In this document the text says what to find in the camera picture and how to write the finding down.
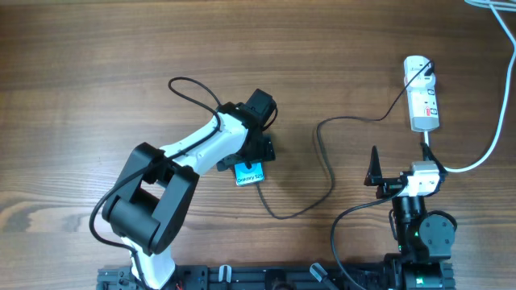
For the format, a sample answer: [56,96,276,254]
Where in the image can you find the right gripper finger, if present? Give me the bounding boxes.
[364,146,382,186]
[420,143,448,176]

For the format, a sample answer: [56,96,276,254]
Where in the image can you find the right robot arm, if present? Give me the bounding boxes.
[364,143,458,290]

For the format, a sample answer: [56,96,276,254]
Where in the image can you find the white power strip cord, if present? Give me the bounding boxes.
[422,0,516,174]

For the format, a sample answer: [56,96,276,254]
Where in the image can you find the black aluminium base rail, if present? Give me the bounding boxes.
[95,263,456,290]

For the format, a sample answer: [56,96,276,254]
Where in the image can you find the blue Galaxy smartphone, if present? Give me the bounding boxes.
[234,163,265,186]

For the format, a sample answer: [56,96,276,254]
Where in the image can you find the white power strip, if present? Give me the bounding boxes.
[403,56,439,132]

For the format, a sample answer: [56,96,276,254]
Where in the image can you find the right camera black cable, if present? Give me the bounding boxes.
[330,183,409,290]

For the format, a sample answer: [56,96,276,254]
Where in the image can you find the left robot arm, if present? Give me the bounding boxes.
[95,89,277,289]

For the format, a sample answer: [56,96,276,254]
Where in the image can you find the camera black cable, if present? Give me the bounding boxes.
[330,183,409,290]
[88,76,223,290]

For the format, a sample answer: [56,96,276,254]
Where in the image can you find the black charger plug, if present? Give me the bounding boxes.
[424,60,435,77]

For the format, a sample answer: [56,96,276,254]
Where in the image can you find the black USB charger cable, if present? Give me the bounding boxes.
[256,60,435,221]

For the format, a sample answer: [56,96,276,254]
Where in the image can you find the left camera black cable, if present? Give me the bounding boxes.
[88,76,223,290]

